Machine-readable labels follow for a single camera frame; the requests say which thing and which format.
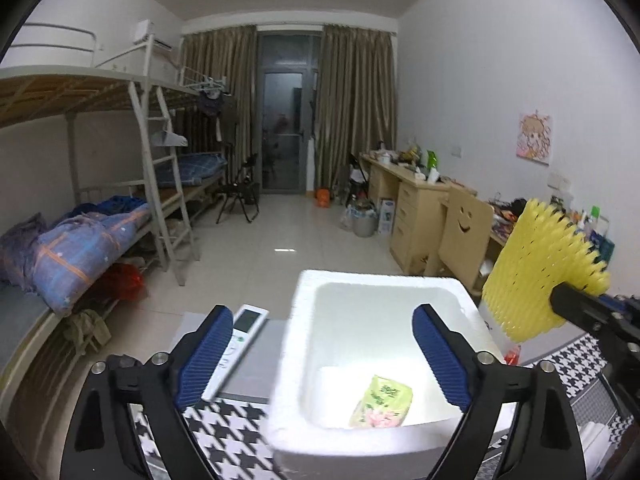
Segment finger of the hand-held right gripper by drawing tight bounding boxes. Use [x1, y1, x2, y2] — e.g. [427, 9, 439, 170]
[549, 282, 640, 343]

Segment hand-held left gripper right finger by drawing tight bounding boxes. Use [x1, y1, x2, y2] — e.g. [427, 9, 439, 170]
[411, 303, 587, 480]

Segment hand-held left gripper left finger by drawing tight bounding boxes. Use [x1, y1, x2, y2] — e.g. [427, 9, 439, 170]
[74, 304, 236, 480]

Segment yellow foam net sleeve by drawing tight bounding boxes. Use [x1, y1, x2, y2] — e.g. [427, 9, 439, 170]
[481, 199, 612, 343]

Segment white foam box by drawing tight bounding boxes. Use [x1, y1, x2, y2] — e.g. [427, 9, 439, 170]
[267, 269, 518, 480]

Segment white remote control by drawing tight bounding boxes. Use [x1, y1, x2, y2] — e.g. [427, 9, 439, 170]
[200, 304, 271, 401]

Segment green snack packet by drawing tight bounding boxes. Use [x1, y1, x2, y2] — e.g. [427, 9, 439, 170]
[348, 374, 414, 429]

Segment black white houndstooth tablecloth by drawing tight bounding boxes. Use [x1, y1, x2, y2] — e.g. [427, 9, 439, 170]
[127, 332, 633, 480]

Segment white bottle green cap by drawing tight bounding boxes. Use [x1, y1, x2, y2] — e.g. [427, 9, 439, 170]
[589, 206, 610, 236]

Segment red plastic bag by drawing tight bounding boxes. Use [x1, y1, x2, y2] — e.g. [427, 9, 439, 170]
[102, 262, 146, 304]

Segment olive cloth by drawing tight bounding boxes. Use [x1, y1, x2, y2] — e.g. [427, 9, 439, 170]
[62, 308, 112, 357]

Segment wooden chair with smiley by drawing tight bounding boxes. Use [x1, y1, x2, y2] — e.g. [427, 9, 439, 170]
[425, 186, 496, 297]

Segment wooden desk with drawers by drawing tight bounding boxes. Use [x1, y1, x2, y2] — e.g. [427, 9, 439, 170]
[361, 154, 478, 277]

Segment white blue carton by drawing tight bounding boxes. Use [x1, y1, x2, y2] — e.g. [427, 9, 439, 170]
[377, 197, 397, 236]

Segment metal pot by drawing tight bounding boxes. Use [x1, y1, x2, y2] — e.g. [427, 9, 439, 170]
[352, 200, 379, 237]

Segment blue checked quilt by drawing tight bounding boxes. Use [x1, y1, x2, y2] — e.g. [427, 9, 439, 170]
[32, 209, 153, 317]

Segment white bed ladder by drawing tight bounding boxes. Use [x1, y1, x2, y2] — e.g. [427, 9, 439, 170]
[127, 35, 198, 287]

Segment black folding stand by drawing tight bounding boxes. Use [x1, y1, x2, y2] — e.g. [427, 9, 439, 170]
[216, 154, 261, 225]

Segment blue checked mattress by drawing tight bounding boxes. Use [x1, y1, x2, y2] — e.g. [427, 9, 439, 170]
[155, 154, 227, 186]

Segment purple blanket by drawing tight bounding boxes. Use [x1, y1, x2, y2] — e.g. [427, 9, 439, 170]
[0, 212, 49, 297]

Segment glass balcony door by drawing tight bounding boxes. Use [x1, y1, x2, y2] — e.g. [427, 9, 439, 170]
[256, 32, 322, 195]

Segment dark hanging clothes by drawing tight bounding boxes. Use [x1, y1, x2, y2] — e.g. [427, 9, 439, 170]
[196, 89, 239, 147]

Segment white metal bunk bed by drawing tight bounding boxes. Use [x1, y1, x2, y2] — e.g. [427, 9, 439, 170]
[147, 50, 231, 221]
[0, 22, 201, 391]

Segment brown curtain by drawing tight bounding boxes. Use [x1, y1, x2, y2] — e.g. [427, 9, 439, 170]
[314, 25, 398, 197]
[179, 25, 258, 198]

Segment white clothes rack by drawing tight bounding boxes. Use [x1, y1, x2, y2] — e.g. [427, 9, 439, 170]
[177, 66, 229, 92]

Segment white air conditioner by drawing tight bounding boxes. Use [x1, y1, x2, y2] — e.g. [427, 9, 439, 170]
[131, 20, 175, 51]

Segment cartoon wall poster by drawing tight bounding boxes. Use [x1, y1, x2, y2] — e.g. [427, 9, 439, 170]
[517, 112, 553, 166]

